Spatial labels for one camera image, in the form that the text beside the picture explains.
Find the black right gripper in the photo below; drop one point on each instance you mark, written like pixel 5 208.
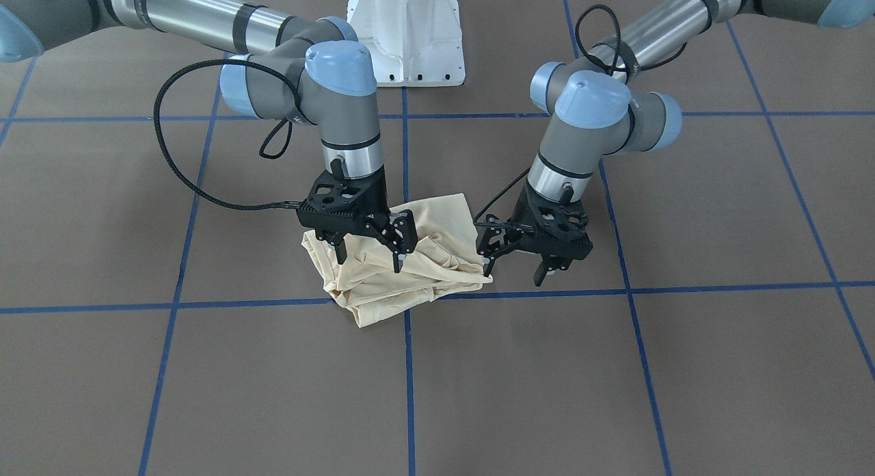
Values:
pixel 380 197

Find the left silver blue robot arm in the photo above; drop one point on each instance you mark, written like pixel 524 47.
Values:
pixel 721 204

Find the cream long-sleeve graphic shirt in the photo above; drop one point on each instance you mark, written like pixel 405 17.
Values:
pixel 445 262

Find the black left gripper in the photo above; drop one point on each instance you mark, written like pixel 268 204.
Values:
pixel 521 207

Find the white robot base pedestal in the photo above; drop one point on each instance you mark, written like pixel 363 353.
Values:
pixel 413 43

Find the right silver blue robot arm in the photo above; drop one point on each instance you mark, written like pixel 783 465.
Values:
pixel 279 67

